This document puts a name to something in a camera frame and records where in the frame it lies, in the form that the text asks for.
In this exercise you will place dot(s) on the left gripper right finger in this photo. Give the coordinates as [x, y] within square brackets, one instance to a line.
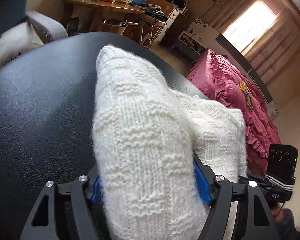
[204, 177]

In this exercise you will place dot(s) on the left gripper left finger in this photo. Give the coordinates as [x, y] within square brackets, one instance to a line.
[94, 191]

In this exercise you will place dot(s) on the black leather table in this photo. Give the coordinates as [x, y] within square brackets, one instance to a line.
[46, 109]

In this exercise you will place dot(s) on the blue yellow grey armchair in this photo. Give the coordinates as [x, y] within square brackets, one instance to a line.
[13, 12]

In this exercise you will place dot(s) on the white low cabinet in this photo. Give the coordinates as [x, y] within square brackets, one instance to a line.
[195, 39]

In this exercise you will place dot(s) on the beige curtain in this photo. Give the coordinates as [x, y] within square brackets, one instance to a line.
[265, 32]

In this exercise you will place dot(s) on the wooden side table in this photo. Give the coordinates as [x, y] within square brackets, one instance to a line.
[97, 12]

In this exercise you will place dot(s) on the white deer print pillow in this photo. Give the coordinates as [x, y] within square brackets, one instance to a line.
[16, 41]

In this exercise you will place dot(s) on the round stool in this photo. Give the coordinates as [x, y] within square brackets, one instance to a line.
[150, 28]

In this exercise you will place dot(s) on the pink ruffled bedspread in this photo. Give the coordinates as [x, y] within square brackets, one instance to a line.
[221, 81]

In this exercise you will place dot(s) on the white knitted sweater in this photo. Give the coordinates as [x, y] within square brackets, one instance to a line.
[145, 135]

